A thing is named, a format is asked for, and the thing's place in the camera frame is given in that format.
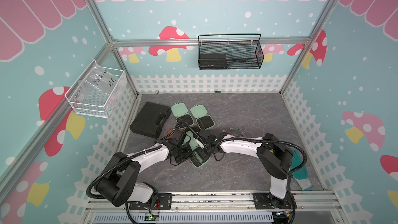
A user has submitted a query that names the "green clipper case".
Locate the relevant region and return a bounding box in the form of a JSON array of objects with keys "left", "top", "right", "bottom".
[
  {"left": 183, "top": 131, "right": 210, "bottom": 168},
  {"left": 171, "top": 103, "right": 194, "bottom": 128},
  {"left": 190, "top": 105, "right": 215, "bottom": 130}
]

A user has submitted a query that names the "brown clipper case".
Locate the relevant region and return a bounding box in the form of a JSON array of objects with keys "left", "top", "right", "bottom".
[{"left": 164, "top": 126, "right": 201, "bottom": 139}]

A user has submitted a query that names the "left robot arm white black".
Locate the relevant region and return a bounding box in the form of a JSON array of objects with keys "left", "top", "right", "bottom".
[{"left": 86, "top": 130, "right": 193, "bottom": 209}]

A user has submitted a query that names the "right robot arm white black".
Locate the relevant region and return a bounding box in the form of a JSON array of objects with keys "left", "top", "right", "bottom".
[{"left": 193, "top": 131, "right": 308, "bottom": 210}]

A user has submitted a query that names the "black plastic tool case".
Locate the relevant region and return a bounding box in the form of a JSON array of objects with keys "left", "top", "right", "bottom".
[{"left": 130, "top": 102, "right": 172, "bottom": 139}]

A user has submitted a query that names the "black box in basket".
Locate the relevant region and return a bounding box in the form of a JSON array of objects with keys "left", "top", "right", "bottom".
[{"left": 198, "top": 54, "right": 228, "bottom": 70}]

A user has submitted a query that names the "green work glove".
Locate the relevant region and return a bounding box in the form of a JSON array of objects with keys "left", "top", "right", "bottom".
[{"left": 287, "top": 148, "right": 315, "bottom": 191}]

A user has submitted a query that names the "black wire mesh basket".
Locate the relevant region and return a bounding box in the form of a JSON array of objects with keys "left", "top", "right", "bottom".
[{"left": 198, "top": 33, "right": 264, "bottom": 69}]

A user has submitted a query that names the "clear acrylic wall bin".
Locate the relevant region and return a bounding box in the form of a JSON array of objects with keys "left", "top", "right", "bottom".
[{"left": 65, "top": 60, "right": 127, "bottom": 118}]

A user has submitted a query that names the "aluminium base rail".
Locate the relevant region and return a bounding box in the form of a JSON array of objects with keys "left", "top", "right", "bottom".
[{"left": 83, "top": 191, "right": 343, "bottom": 214}]

